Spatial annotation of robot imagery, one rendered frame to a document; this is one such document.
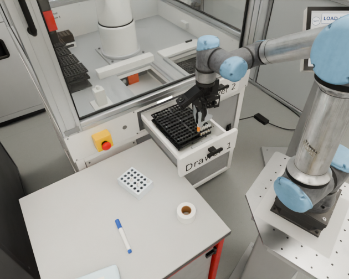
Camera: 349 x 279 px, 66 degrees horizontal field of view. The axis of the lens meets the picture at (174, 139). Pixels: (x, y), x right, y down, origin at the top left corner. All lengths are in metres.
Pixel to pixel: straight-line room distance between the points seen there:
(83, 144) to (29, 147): 1.52
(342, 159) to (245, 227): 1.14
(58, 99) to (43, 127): 1.80
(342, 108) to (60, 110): 0.88
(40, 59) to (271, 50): 0.71
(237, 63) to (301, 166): 0.34
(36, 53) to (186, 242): 0.79
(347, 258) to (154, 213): 0.67
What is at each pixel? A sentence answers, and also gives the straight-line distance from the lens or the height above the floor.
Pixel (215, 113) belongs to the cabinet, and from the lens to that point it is 1.59.
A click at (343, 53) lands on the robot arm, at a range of 0.60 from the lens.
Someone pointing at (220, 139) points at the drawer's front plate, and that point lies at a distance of 1.09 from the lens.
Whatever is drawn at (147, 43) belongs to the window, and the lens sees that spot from 1.12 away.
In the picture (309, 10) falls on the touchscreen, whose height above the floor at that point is 1.18.
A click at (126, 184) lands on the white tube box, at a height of 0.80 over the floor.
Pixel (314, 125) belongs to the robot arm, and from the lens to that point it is 0.71.
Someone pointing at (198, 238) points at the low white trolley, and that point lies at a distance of 1.02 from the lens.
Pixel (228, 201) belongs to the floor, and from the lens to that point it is 2.02.
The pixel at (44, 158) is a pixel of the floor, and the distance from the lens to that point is 2.53.
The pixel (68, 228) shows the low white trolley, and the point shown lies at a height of 0.76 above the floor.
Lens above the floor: 1.68
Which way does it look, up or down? 45 degrees down
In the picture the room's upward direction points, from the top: 2 degrees counter-clockwise
